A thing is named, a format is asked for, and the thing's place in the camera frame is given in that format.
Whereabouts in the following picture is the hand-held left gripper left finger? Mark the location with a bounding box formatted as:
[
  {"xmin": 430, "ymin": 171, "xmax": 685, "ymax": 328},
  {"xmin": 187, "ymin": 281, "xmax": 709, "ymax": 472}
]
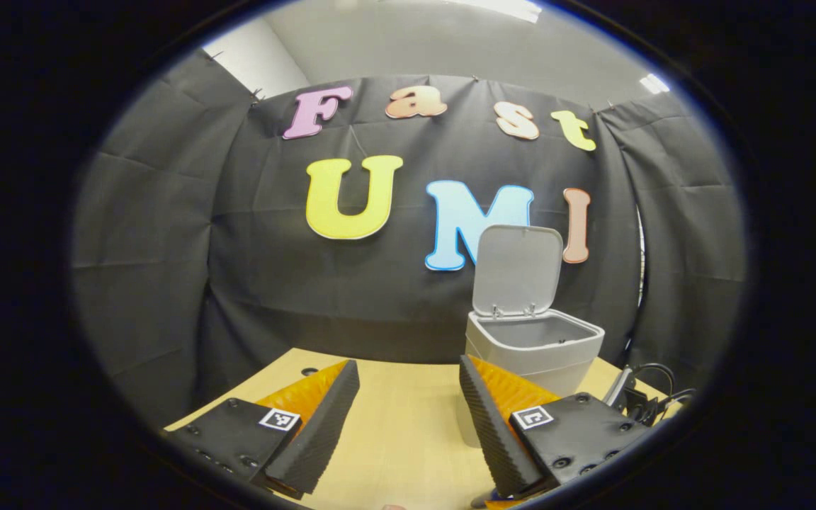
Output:
[{"xmin": 166, "ymin": 359, "xmax": 361, "ymax": 497}]

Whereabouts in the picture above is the long ceiling light panel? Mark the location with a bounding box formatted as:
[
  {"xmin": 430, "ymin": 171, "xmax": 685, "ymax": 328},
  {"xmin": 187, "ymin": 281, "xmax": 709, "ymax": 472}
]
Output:
[{"xmin": 463, "ymin": 0, "xmax": 543, "ymax": 23}]

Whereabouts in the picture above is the white desktop garbage bin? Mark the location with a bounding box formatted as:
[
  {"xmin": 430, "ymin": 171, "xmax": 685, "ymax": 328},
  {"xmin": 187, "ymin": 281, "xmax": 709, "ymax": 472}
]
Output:
[{"xmin": 458, "ymin": 225, "xmax": 606, "ymax": 448}]

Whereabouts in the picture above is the black backdrop cloth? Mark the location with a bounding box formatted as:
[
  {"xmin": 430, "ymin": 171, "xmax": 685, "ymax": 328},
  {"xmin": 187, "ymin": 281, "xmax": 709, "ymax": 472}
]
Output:
[{"xmin": 72, "ymin": 50, "xmax": 745, "ymax": 426}]

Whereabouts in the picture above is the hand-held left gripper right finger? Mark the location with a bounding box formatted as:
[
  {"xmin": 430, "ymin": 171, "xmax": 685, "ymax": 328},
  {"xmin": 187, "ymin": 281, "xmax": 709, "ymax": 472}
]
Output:
[{"xmin": 459, "ymin": 354, "xmax": 653, "ymax": 500}]

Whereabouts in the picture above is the wooden desktop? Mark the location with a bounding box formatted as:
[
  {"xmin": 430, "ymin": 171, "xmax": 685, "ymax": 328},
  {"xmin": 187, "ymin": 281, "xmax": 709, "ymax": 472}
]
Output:
[{"xmin": 166, "ymin": 347, "xmax": 685, "ymax": 510}]

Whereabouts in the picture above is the black cable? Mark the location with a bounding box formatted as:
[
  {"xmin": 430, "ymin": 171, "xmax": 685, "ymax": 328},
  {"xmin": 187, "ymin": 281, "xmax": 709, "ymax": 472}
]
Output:
[{"xmin": 633, "ymin": 363, "xmax": 696, "ymax": 417}]

